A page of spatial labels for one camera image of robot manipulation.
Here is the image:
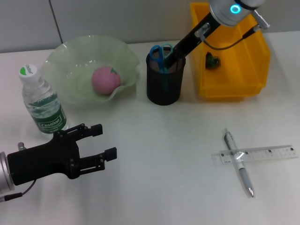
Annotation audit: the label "transparent plastic ruler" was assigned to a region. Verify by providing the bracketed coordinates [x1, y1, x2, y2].
[212, 144, 295, 166]

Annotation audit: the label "green plastic wrapper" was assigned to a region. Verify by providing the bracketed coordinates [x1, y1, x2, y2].
[205, 51, 222, 69]

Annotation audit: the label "yellow plastic bin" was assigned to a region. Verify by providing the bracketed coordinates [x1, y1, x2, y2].
[189, 1, 271, 102]

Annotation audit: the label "pale green wavy glass bowl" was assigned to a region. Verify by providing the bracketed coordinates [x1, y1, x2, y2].
[43, 34, 141, 105]

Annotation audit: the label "light blue scissors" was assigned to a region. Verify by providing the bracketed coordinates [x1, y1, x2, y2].
[149, 43, 173, 71]

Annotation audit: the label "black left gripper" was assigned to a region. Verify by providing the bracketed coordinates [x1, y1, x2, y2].
[7, 123, 118, 186]

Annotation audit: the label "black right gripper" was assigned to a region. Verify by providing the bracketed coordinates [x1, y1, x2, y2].
[163, 11, 223, 70]

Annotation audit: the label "pink toy peach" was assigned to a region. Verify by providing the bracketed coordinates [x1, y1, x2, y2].
[91, 66, 122, 96]

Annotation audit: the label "silver ballpoint pen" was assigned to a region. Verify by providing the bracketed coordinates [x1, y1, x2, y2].
[224, 128, 255, 198]

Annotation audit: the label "left gripper cable with plug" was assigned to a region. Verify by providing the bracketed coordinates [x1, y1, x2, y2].
[0, 142, 38, 203]

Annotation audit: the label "black mesh pen holder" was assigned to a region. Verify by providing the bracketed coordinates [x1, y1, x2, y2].
[145, 46, 186, 106]

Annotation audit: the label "clear green-label water bottle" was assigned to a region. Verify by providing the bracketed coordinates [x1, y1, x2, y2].
[18, 64, 70, 141]

